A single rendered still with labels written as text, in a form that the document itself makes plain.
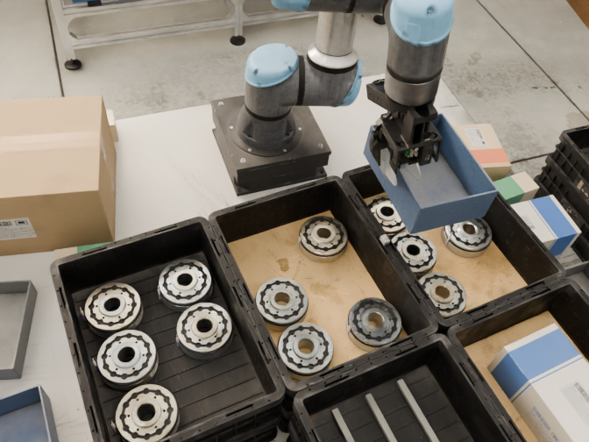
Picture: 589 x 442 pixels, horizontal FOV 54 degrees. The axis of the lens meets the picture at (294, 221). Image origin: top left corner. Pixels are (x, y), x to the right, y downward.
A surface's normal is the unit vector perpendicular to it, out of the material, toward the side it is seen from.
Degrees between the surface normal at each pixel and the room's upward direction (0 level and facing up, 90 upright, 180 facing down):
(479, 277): 0
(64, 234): 90
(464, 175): 88
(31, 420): 0
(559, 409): 0
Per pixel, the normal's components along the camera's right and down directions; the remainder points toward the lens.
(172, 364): 0.07, -0.61
